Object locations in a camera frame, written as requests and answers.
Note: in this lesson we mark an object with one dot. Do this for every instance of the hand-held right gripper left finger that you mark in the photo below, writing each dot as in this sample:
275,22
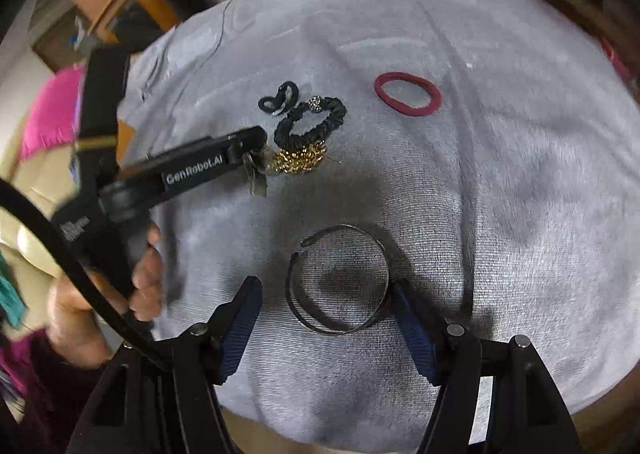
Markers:
241,331

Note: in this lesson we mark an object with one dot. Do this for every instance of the person's left forearm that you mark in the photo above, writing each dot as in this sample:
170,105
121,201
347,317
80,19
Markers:
40,394

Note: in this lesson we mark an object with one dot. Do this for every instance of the person's left hand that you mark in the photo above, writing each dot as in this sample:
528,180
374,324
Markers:
80,329

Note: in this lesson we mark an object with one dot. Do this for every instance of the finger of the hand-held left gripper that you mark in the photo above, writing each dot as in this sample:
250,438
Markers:
247,143

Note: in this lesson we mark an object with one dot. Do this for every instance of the black scrunchie with bead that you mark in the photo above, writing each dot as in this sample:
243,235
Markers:
336,108

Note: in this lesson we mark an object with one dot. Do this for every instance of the pink cloth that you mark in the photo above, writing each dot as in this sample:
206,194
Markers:
50,113

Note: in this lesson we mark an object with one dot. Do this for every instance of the thin metal bangle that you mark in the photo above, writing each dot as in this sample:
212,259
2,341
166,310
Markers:
300,310

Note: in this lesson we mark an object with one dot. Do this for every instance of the grey cloth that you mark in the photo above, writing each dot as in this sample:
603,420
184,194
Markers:
500,184

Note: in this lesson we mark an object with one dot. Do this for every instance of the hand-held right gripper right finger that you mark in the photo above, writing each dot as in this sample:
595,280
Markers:
414,329

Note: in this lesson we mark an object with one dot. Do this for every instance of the teal cloth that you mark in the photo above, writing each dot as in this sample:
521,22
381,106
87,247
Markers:
11,294

